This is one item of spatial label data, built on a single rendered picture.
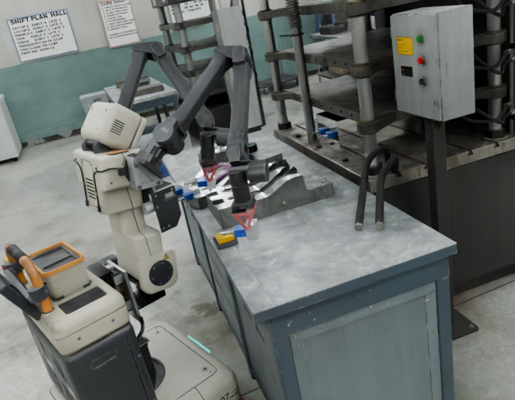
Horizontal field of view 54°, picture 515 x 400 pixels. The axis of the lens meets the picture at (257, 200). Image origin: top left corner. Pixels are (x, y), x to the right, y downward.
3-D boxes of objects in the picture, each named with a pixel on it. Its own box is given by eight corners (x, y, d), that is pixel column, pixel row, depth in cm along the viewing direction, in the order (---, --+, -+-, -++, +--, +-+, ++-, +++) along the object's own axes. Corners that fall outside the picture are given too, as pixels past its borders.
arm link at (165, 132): (227, 52, 190) (218, 35, 181) (257, 64, 184) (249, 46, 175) (160, 150, 181) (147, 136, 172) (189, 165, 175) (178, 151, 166)
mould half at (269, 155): (200, 209, 231) (194, 186, 227) (174, 198, 252) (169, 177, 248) (285, 173, 255) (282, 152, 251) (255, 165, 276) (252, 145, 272)
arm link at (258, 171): (236, 158, 171) (228, 146, 163) (270, 153, 168) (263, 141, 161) (236, 190, 166) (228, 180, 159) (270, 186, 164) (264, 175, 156)
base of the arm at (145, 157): (126, 159, 175) (142, 163, 166) (139, 140, 177) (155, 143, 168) (144, 172, 181) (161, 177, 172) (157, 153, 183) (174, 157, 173)
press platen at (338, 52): (365, 112, 216) (360, 66, 209) (267, 82, 333) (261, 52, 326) (525, 68, 235) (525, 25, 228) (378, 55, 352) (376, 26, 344)
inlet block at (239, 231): (220, 244, 171) (216, 229, 169) (223, 236, 175) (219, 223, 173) (258, 239, 168) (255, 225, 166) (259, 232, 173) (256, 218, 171)
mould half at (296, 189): (223, 229, 206) (216, 199, 201) (209, 209, 229) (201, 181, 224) (334, 195, 217) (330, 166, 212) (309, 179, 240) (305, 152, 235)
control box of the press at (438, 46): (446, 351, 233) (427, 14, 179) (408, 316, 261) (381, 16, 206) (486, 334, 238) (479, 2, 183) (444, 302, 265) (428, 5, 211)
